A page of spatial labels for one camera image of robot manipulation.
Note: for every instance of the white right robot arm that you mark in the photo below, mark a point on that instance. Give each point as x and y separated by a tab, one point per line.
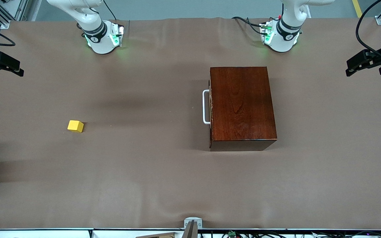
101	43

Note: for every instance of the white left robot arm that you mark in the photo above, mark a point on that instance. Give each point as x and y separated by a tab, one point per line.
281	39

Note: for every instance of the yellow cube block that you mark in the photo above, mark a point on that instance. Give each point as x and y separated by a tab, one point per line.
75	126

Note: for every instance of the dark brown wooden cabinet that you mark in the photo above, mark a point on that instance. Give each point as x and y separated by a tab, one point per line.
243	105

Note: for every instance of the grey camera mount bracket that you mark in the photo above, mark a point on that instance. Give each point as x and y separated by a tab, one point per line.
192	222

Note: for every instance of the brown table cloth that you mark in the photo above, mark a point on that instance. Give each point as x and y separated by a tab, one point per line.
111	165

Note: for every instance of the light wooden board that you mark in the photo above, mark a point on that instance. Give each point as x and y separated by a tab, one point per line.
157	235

